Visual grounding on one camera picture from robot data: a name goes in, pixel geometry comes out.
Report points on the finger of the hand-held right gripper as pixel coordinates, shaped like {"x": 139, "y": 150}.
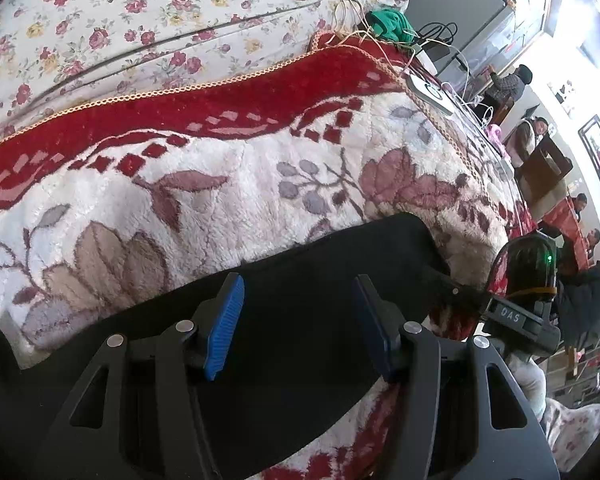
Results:
{"x": 455, "y": 292}

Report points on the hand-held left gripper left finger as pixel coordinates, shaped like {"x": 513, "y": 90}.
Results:
{"x": 225, "y": 325}

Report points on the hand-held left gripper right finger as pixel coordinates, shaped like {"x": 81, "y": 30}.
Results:
{"x": 375, "y": 332}

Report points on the black pants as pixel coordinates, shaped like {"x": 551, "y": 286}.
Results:
{"x": 290, "y": 320}

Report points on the person's right forearm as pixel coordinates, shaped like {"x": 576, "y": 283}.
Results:
{"x": 527, "y": 375}

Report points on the red cloth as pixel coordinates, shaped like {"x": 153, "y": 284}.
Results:
{"x": 560, "y": 220}

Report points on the brown wooden box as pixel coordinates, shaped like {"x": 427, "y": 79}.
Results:
{"x": 545, "y": 170}

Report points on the pink floral fleece cloth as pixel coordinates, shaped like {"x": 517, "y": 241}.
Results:
{"x": 575, "y": 435}

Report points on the red and white floral blanket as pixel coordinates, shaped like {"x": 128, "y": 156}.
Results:
{"x": 220, "y": 185}

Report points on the pink object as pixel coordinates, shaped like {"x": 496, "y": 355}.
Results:
{"x": 495, "y": 136}

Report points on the white power strip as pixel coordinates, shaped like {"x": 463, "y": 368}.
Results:
{"x": 430, "y": 94}

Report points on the white charger block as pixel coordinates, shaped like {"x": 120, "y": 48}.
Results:
{"x": 426, "y": 57}

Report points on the green cloth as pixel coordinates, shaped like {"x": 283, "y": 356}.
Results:
{"x": 391, "y": 24}

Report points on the dark grey cabinet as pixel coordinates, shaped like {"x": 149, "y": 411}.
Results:
{"x": 460, "y": 5}

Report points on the rose print bed sheet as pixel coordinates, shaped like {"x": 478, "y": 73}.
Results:
{"x": 130, "y": 25}

